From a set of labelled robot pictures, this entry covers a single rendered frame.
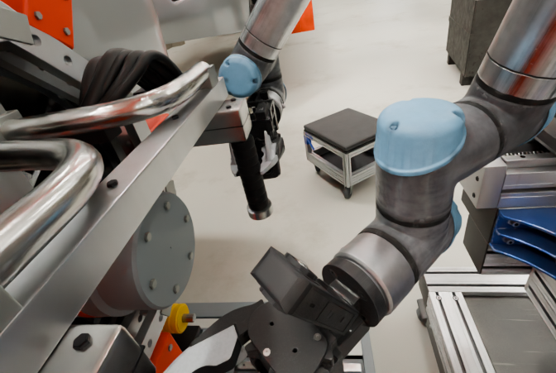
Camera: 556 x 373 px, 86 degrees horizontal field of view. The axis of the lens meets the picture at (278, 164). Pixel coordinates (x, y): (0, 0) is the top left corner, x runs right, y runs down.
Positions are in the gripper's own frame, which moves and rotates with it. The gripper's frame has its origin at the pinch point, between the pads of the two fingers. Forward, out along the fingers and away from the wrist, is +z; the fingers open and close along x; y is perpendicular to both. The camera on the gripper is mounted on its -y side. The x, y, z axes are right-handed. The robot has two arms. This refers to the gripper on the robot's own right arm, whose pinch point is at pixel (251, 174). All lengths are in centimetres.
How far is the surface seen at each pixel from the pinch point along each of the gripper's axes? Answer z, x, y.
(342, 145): -94, 20, -49
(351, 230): -70, 20, -83
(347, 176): -91, 21, -66
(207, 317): -21, -38, -75
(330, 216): -81, 10, -83
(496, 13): -230, 148, -24
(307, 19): -348, 3, -18
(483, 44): -231, 144, -46
